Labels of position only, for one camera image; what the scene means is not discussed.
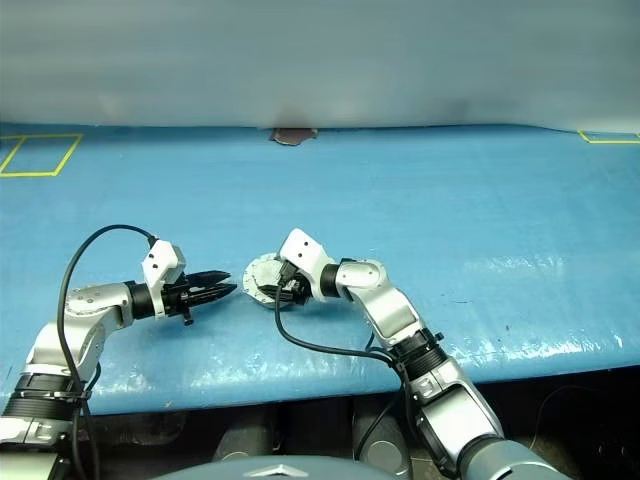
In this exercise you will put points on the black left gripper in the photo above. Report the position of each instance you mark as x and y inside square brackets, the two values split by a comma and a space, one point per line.
[175, 300]

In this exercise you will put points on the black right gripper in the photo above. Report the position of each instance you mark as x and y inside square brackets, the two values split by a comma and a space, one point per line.
[300, 290]

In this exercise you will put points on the round grey motor lid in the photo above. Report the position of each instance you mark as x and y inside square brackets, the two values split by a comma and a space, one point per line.
[260, 275]

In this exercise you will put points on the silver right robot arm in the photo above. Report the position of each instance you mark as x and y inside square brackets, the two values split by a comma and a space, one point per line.
[395, 310]

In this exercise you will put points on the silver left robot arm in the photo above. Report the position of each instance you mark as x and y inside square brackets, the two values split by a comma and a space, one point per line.
[90, 305]

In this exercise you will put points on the dark rounded shape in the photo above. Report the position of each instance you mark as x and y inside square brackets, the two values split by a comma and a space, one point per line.
[240, 447]
[380, 447]

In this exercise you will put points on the brown flat object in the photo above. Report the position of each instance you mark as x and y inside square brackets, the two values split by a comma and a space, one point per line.
[295, 136]

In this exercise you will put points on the grey robot torso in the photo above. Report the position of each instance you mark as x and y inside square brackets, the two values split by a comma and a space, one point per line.
[280, 472]

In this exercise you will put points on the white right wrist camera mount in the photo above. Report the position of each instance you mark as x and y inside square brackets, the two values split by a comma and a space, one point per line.
[305, 250]

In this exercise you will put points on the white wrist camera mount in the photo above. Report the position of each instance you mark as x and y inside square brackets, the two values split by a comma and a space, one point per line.
[305, 250]
[160, 260]

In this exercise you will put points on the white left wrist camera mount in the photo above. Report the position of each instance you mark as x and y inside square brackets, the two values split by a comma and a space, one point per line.
[160, 260]

